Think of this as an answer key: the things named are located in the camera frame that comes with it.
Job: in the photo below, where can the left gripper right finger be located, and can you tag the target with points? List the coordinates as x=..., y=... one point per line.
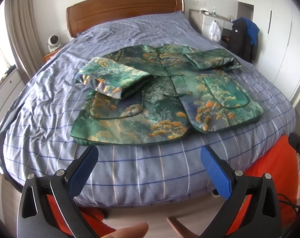
x=262, y=217

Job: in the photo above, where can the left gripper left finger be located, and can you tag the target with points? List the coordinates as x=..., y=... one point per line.
x=35, y=216

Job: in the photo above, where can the green patterned silk jacket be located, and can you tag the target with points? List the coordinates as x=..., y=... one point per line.
x=143, y=95

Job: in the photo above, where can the person's left hand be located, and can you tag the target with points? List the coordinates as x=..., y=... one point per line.
x=137, y=231

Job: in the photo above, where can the white wardrobe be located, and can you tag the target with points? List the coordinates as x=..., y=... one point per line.
x=278, y=56

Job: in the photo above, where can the blue checked bed cover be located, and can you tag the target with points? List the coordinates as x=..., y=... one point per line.
x=35, y=133

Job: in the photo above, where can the dark jacket on chair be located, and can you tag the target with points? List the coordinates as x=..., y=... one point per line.
x=239, y=42

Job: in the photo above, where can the blue garment on chair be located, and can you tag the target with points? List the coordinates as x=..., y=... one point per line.
x=252, y=29

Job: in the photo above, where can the white plastic bag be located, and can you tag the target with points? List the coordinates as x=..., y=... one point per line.
x=215, y=32

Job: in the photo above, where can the white window cabinet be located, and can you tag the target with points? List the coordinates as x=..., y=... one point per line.
x=9, y=91

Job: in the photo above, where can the small bottle on desk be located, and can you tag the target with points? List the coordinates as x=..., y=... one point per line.
x=213, y=10

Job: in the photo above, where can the grey white desk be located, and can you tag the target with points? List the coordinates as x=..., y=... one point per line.
x=202, y=22

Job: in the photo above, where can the wooden nightstand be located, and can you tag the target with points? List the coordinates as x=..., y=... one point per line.
x=48, y=56

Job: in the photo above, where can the small white fan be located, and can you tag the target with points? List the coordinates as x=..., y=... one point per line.
x=53, y=43

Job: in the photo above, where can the brown wooden headboard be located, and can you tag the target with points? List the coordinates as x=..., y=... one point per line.
x=86, y=14

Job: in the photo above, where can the beige curtain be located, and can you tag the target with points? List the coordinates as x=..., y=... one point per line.
x=23, y=37

